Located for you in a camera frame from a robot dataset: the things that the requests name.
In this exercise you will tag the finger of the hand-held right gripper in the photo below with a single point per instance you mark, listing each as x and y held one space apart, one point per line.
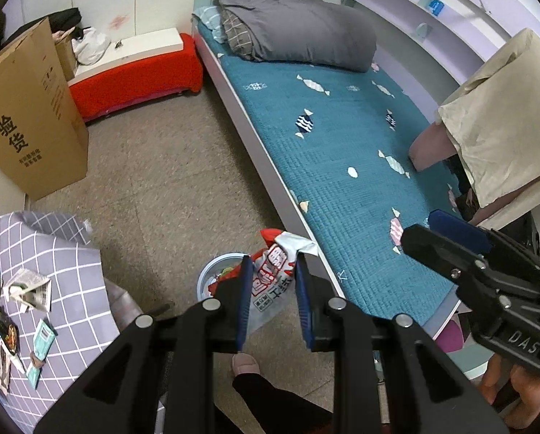
432 248
455 228

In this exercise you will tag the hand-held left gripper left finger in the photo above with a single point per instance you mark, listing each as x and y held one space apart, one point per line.
245 307

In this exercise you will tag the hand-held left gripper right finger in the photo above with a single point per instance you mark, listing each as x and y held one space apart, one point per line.
303 307

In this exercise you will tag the red white snack bag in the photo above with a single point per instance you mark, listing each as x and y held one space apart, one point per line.
274 280

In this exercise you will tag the person's right hand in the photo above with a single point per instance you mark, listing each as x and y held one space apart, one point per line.
532 393

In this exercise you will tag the pink slipper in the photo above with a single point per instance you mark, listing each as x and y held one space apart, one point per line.
245 364

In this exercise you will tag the purple plastic stool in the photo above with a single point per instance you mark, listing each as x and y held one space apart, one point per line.
448 337

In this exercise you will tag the person's right leg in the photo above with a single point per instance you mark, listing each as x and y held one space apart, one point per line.
279 407

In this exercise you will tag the beige hanging shirt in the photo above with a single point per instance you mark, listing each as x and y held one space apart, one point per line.
505 122

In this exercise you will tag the bed with teal cover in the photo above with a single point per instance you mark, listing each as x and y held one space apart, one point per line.
342 144

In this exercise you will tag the table with grey checkered cloth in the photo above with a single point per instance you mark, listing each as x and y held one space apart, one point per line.
71 257

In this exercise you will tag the lilac bedside shelf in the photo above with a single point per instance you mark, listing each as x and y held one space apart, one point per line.
432 40

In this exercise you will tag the pale teal small ornament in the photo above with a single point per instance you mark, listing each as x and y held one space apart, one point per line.
423 30

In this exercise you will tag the teal tube packet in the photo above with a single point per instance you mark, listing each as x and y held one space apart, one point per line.
43 339

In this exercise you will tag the crumpled white grey carton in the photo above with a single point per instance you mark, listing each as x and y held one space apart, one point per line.
30 294

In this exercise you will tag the mint green packet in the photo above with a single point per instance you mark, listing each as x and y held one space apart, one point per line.
34 373

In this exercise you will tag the small blue box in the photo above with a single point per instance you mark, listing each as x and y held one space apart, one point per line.
435 5

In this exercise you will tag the dark snack packet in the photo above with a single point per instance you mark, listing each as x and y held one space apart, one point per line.
5 332

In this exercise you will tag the red bench with white top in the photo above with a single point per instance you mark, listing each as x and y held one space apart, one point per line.
134 81

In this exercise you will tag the grey folded quilt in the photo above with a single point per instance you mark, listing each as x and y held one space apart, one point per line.
297 22

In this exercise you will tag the large brown cardboard box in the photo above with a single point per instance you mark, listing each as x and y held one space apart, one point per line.
25 122

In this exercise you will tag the teal striped pillow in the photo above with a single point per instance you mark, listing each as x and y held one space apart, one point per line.
209 20

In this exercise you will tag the crumpled white plastic bag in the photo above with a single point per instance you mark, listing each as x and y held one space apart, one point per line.
91 47

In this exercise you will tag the faded pink butterfly sticker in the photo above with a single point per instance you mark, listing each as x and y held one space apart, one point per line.
119 21

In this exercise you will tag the black clothing heap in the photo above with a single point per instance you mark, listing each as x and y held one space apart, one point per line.
66 18

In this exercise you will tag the teal white bunk bed frame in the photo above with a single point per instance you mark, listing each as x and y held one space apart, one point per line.
257 140

